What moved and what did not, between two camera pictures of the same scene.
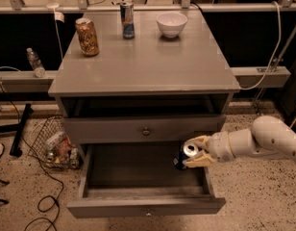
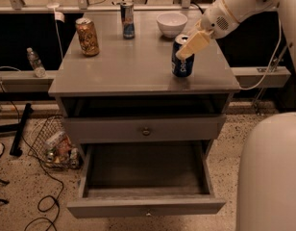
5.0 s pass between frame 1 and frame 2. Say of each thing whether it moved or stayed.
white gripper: moved
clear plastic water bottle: stayed
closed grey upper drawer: stayed
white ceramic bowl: stayed
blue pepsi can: moved
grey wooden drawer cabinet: stayed
